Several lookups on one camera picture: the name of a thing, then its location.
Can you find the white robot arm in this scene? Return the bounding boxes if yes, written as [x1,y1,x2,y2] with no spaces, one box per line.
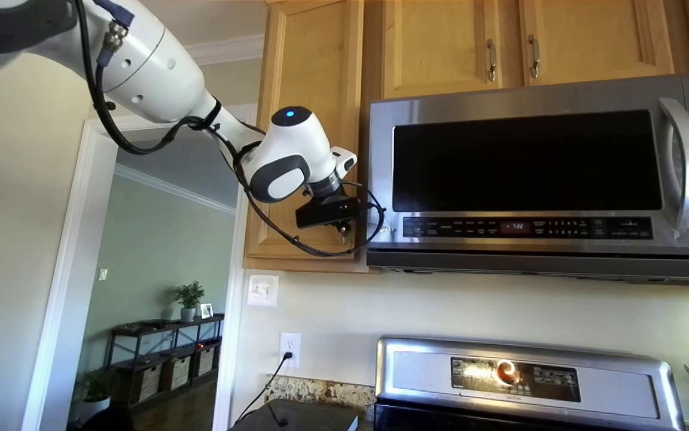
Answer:
[0,0,366,231]

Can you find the white light switch plate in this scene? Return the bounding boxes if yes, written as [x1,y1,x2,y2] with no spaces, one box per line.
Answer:
[248,275,279,308]

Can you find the wooden cabinet doors above microwave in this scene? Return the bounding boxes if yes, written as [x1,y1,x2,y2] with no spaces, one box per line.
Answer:
[377,0,689,99]

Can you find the black power cord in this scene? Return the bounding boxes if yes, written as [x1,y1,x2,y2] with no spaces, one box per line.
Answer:
[232,351,296,431]

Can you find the dark shelf with baskets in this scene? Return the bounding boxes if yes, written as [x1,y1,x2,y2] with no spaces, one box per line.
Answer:
[103,315,223,408]

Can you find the green potted plant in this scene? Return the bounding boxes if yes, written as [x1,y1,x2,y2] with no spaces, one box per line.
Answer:
[175,282,204,321]

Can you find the wooden cabinet door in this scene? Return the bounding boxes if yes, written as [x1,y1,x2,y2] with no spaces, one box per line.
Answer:
[243,0,366,272]

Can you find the white wall power outlet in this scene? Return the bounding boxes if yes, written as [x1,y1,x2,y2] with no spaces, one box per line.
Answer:
[279,334,301,369]

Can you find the stainless steel microwave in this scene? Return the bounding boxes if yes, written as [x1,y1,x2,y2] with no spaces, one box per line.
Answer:
[366,75,689,281]

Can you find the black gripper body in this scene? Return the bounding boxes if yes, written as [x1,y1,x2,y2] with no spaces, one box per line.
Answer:
[295,176,363,235]

